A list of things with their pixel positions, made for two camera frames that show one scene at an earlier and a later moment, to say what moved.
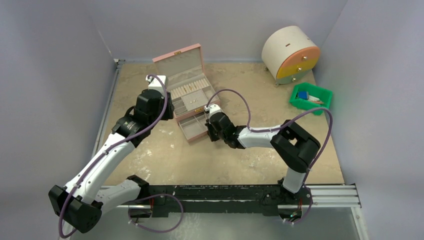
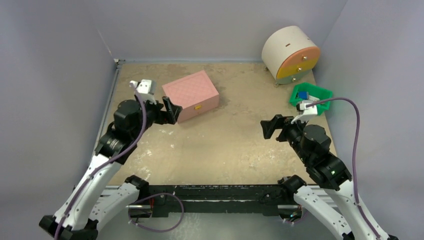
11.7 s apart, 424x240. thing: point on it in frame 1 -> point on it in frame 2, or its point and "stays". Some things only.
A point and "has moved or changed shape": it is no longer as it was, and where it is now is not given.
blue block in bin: x=303 y=95 stays
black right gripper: x=211 y=129 -> x=279 y=128
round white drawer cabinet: x=289 y=55 stays
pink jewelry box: x=191 y=92 has moved or changed shape
